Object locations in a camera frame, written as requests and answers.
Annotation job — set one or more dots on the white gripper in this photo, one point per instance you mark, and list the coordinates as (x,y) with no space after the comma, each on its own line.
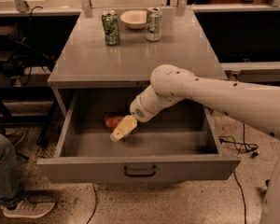
(138,110)

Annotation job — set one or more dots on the red coke can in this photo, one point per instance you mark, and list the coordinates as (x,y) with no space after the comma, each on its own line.
(112,121)

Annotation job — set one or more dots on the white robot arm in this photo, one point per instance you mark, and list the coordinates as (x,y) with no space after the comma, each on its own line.
(257,106)

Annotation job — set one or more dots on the grey open top drawer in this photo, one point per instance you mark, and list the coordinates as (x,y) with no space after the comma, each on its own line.
(181,142)

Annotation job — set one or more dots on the white green soda can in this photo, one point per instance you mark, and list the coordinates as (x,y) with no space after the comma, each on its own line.
(153,24)

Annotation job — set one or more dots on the grey metal cabinet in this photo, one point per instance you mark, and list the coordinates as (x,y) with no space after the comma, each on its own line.
(87,61)

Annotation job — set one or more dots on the white bowl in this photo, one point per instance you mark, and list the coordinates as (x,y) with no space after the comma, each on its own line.
(134,19)

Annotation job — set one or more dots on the grey sneaker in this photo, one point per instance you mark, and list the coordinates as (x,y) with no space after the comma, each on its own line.
(32,206)

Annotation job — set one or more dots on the black machinery at left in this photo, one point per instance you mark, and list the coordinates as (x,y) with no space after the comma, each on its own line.
(17,59)

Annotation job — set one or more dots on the person leg in jeans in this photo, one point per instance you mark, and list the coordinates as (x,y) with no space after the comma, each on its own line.
(11,192)

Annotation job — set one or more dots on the black drawer handle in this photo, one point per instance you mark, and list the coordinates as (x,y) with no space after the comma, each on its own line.
(140,173)

